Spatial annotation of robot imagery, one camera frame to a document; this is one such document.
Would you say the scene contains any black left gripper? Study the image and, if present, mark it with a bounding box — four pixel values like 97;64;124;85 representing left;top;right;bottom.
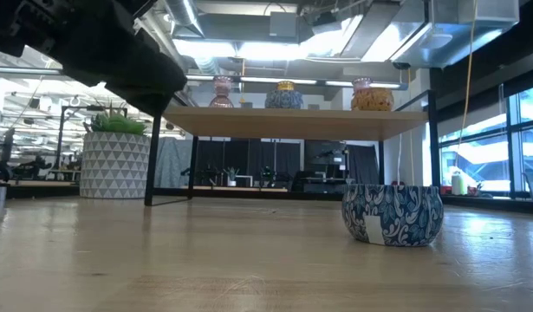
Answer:
0;0;188;116

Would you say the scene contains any orange patterned candle tin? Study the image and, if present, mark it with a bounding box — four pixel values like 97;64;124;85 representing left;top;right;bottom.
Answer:
350;88;395;113

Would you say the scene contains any succulent in triangle patterned pot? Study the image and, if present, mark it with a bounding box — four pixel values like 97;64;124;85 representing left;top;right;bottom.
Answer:
79;103;153;200

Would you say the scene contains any black background rig stand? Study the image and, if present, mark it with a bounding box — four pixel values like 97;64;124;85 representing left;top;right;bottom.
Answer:
55;103;105;181

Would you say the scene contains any small background potted plant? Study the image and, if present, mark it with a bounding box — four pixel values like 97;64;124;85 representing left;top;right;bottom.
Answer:
224;166;241;187

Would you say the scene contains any wooden shelf with black legs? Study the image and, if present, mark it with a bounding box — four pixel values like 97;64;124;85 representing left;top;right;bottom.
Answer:
143;88;440;208

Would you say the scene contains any black background workstation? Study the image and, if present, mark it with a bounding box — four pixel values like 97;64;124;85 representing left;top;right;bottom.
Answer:
291;140;349;194

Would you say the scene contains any green white bottle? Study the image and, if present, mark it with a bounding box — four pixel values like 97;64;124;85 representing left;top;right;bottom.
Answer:
450;171;466;196

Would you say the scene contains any silver metal post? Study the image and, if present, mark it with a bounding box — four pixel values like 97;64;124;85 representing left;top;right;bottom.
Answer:
0;184;10;220

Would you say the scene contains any yellow hanging cable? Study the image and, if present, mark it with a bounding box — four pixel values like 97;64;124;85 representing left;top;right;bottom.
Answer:
454;0;478;168

